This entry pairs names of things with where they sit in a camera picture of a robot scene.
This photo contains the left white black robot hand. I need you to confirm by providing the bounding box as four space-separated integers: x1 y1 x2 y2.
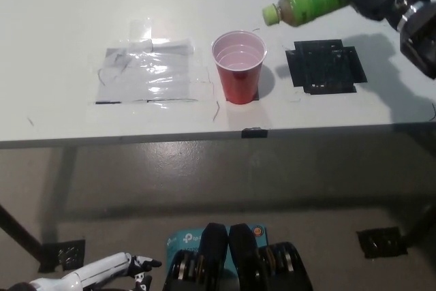
29 251 163 291

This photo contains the red plastic cup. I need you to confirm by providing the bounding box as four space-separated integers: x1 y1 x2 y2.
210 31 267 104

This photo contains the black floor tape patch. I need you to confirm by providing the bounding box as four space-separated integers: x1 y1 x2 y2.
39 239 86 273
356 226 409 260

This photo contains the black table leg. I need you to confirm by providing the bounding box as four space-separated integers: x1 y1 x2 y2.
0 202 47 266

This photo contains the large black tape square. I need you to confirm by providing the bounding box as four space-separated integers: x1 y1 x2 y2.
285 39 368 95

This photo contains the teal tp-link box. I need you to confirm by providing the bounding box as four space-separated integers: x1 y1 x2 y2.
166 224 272 280

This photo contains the black tape strip on table edge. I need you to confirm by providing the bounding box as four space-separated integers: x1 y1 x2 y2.
240 127 268 140

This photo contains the clear plastic sheet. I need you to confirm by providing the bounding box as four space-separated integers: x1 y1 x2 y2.
90 18 215 110

